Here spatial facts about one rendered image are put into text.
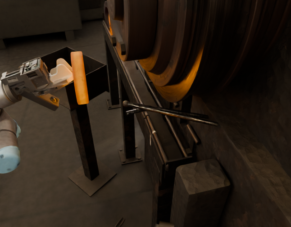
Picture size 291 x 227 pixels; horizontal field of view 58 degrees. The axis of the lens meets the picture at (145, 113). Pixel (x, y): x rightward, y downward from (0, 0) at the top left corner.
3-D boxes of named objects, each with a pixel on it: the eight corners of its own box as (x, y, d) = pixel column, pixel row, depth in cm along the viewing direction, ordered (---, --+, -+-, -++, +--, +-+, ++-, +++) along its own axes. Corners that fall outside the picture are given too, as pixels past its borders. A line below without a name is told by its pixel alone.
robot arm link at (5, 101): (2, 113, 75) (6, 97, 82) (17, 107, 76) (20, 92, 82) (-15, 93, 70) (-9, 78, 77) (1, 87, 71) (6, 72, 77)
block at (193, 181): (204, 211, 74) (219, 155, 59) (216, 238, 68) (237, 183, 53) (168, 220, 72) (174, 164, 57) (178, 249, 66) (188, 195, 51)
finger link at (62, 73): (75, 60, 72) (43, 72, 72) (84, 77, 76) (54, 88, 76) (75, 55, 74) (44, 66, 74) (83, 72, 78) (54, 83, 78)
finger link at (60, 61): (75, 55, 74) (44, 66, 74) (83, 72, 78) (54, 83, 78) (74, 50, 77) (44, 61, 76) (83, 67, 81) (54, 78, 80)
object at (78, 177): (88, 152, 166) (66, 46, 120) (118, 174, 153) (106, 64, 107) (61, 172, 154) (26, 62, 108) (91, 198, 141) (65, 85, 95)
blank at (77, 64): (81, 44, 82) (70, 45, 81) (84, 62, 69) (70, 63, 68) (87, 89, 90) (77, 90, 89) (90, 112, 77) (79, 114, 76)
